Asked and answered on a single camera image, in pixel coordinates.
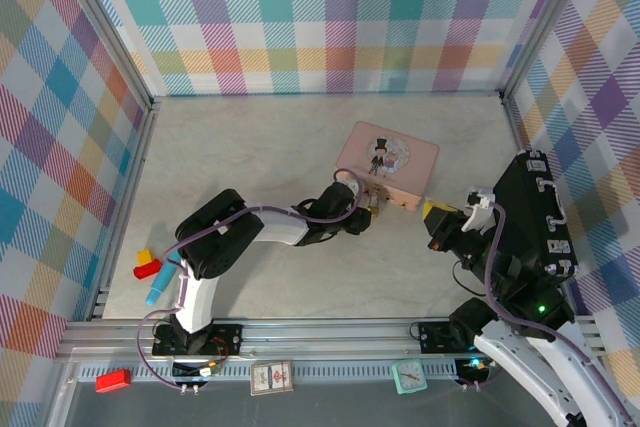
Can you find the small brass padlock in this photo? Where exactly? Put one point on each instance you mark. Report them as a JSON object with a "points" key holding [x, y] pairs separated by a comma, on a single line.
{"points": [[377, 197]]}

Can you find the pink tin box with couple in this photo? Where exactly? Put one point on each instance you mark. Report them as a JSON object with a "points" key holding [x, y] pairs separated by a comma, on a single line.
{"points": [[395, 157]]}

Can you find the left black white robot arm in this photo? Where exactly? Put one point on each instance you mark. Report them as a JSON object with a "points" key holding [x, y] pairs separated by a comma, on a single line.
{"points": [[220, 247]]}

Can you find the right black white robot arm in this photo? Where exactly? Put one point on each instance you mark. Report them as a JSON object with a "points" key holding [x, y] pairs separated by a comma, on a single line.
{"points": [[530, 297]]}

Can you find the black suitcase with metal clasps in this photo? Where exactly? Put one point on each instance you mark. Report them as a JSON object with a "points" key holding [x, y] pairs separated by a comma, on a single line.
{"points": [[530, 207]]}

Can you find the right black connector module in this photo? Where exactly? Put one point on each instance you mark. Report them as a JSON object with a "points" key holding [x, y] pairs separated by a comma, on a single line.
{"points": [[472, 369]]}

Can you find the black connector module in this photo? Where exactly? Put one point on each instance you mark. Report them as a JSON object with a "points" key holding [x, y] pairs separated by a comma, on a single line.
{"points": [[472, 369], [192, 371]]}

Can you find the teal alarm clock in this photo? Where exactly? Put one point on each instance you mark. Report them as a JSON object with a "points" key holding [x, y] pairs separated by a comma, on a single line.
{"points": [[410, 376]]}

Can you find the playing card box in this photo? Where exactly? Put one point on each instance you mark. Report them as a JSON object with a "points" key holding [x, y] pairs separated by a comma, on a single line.
{"points": [[272, 377]]}

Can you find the light blue marker pen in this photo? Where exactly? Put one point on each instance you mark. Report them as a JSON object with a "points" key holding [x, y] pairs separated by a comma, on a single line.
{"points": [[161, 283]]}

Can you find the yellow toy brick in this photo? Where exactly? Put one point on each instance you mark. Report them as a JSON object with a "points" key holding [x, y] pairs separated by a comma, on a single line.
{"points": [[145, 256]]}

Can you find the red toy brick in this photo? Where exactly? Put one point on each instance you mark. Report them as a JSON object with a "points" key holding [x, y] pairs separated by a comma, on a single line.
{"points": [[147, 270]]}

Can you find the left black connector module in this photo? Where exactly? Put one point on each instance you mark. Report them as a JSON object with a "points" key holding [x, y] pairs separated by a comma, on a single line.
{"points": [[192, 371]]}

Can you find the red rectangular block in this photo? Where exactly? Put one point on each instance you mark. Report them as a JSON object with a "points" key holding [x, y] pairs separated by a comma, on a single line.
{"points": [[114, 381]]}

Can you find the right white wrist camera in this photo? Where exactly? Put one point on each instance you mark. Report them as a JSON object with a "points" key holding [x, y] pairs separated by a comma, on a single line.
{"points": [[477, 207]]}

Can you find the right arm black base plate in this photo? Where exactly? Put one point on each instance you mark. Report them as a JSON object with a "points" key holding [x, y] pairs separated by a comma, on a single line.
{"points": [[432, 337]]}

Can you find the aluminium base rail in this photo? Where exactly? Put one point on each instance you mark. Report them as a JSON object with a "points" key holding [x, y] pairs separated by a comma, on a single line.
{"points": [[325, 337]]}

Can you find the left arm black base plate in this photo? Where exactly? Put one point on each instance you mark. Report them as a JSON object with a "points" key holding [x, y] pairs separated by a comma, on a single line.
{"points": [[230, 339]]}

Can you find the right aluminium corner post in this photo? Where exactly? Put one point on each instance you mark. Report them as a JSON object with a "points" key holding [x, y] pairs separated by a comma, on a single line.
{"points": [[545, 22]]}

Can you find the aluminium corner post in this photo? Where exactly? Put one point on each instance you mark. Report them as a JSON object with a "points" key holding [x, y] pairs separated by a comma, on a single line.
{"points": [[545, 22], [105, 32]]}

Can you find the left aluminium corner post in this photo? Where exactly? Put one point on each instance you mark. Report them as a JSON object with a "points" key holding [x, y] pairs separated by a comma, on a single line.
{"points": [[105, 32]]}

